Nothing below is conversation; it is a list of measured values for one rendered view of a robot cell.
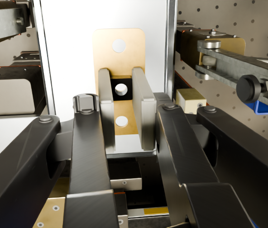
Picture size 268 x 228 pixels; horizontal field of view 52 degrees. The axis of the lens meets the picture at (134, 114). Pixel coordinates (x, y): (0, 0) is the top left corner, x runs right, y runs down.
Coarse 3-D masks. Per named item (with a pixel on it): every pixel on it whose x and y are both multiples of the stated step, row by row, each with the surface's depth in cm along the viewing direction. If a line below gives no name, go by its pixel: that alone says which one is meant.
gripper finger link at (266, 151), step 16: (208, 112) 13; (224, 112) 13; (208, 128) 12; (224, 128) 11; (240, 128) 11; (224, 144) 11; (240, 144) 10; (256, 144) 10; (224, 160) 11; (240, 160) 10; (256, 160) 9; (224, 176) 11; (240, 176) 10; (256, 176) 9; (240, 192) 10; (256, 192) 9; (256, 208) 9; (256, 224) 10
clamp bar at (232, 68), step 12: (204, 48) 39; (216, 48) 39; (228, 60) 34; (240, 60) 32; (252, 60) 32; (204, 72) 40; (216, 72) 38; (228, 72) 36; (240, 72) 33; (252, 72) 31; (264, 72) 28; (228, 84) 34; (240, 84) 28; (252, 84) 26; (264, 84) 27; (240, 96) 28; (252, 96) 27; (264, 96) 28
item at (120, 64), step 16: (96, 32) 19; (112, 32) 19; (128, 32) 19; (96, 48) 20; (112, 48) 20; (128, 48) 20; (144, 48) 20; (96, 64) 20; (112, 64) 20; (128, 64) 20; (144, 64) 20; (96, 80) 21; (112, 80) 20; (128, 80) 20; (128, 96) 20; (128, 112) 22; (128, 128) 22
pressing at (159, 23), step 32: (32, 0) 41; (64, 0) 41; (96, 0) 42; (128, 0) 42; (160, 0) 43; (64, 32) 43; (160, 32) 45; (64, 64) 45; (160, 64) 47; (64, 96) 47
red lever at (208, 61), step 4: (204, 56) 40; (208, 56) 40; (204, 60) 40; (208, 60) 40; (212, 60) 40; (216, 60) 39; (260, 60) 37; (264, 60) 37; (204, 64) 41; (208, 64) 40; (212, 64) 40
